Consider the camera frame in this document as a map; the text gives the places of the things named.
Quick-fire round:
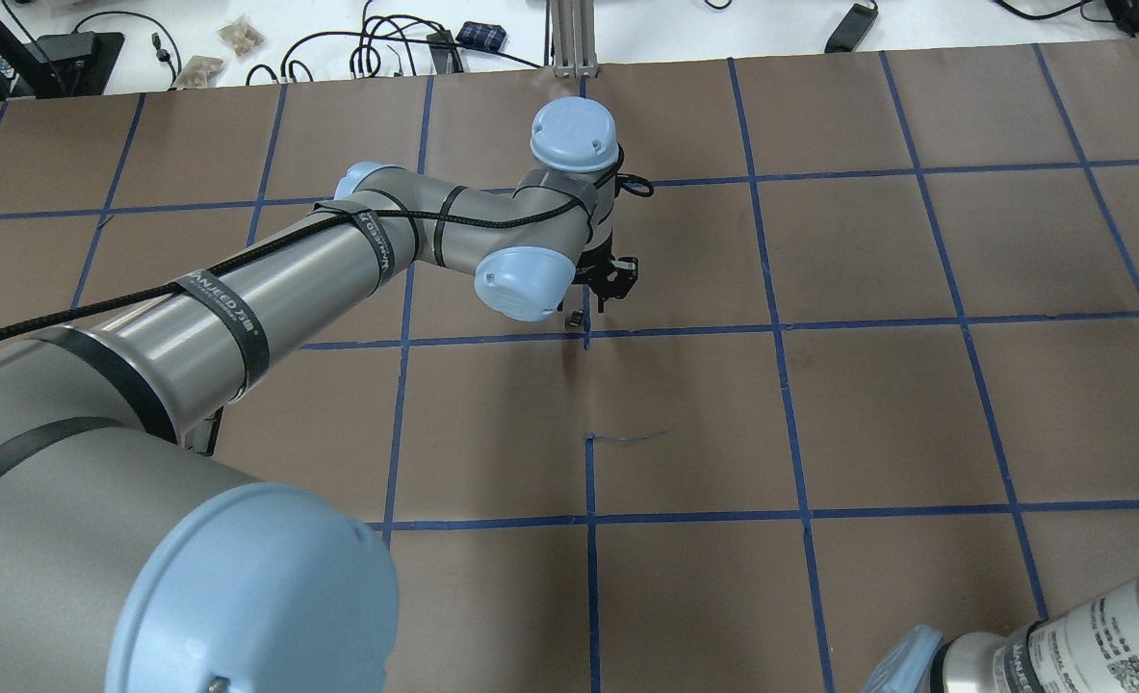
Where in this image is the black power adapter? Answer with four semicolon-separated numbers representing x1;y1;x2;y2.
823;1;880;54

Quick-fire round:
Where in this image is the aluminium frame post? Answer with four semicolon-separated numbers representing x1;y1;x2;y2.
544;1;599;79

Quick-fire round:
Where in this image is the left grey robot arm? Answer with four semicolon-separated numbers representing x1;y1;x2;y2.
0;96;636;692

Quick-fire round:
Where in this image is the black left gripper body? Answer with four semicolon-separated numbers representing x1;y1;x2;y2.
574;245;639;299

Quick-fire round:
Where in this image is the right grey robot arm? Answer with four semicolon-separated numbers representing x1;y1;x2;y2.
863;576;1139;692

